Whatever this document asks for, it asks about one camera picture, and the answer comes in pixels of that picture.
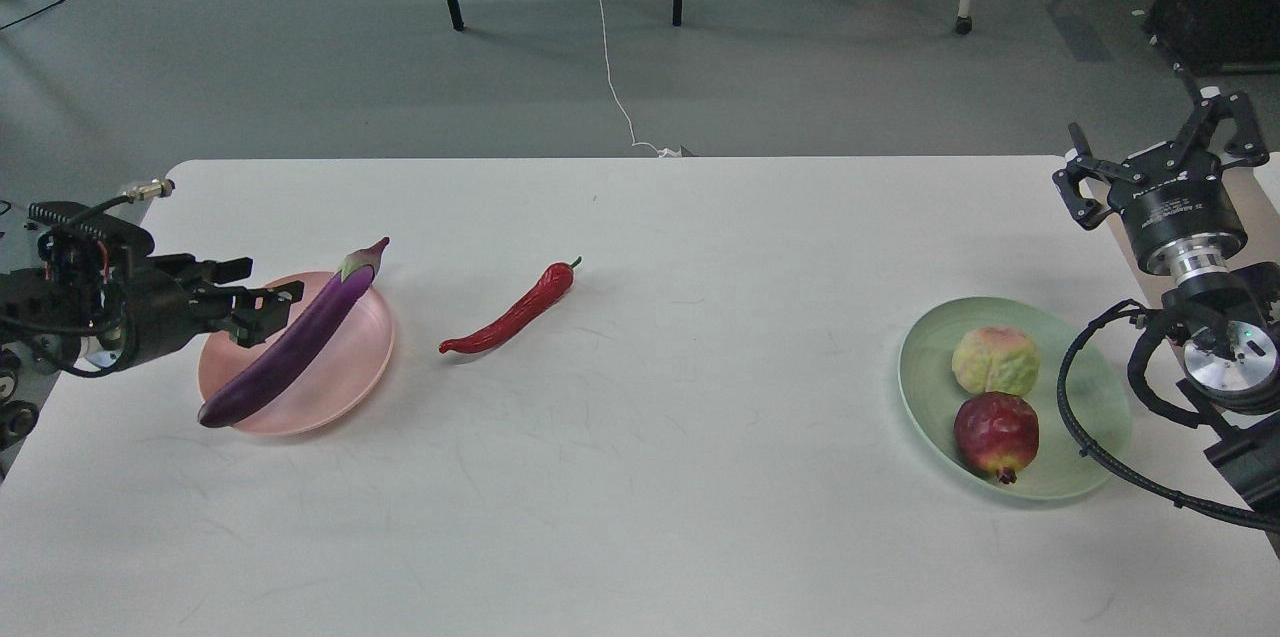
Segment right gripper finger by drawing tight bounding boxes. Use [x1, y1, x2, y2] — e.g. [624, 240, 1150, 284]
[1052, 122, 1137, 233]
[1165, 61, 1271, 173]

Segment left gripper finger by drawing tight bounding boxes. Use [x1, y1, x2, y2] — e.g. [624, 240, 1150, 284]
[160, 253, 253, 287]
[205, 280, 305, 347]

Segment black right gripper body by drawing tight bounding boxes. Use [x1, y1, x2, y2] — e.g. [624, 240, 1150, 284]
[1112, 157, 1248, 276]

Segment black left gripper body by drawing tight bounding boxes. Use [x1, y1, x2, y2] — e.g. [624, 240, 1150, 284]
[95, 255, 212, 371]

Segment purple eggplant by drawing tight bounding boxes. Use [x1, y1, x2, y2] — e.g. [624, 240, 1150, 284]
[197, 237, 390, 429]

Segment green pink peach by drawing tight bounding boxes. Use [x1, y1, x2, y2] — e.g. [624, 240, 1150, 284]
[951, 324, 1041, 397]

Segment red pomegranate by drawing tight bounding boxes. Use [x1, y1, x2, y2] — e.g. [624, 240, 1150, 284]
[954, 391, 1041, 485]

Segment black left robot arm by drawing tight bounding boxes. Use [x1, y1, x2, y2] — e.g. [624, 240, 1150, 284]
[1, 178, 305, 449]

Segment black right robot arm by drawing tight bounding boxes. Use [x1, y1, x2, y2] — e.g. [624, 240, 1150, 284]
[1052, 87, 1279, 535]

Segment black cabinet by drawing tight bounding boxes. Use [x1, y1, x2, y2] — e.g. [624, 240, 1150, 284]
[1143, 0, 1279, 75]

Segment green plate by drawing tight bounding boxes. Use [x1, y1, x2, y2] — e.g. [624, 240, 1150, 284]
[897, 295, 1133, 505]

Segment red chili pepper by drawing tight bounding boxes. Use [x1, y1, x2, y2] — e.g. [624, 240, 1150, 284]
[436, 257, 582, 356]

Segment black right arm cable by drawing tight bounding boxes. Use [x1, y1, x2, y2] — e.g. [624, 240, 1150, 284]
[1056, 299, 1280, 533]

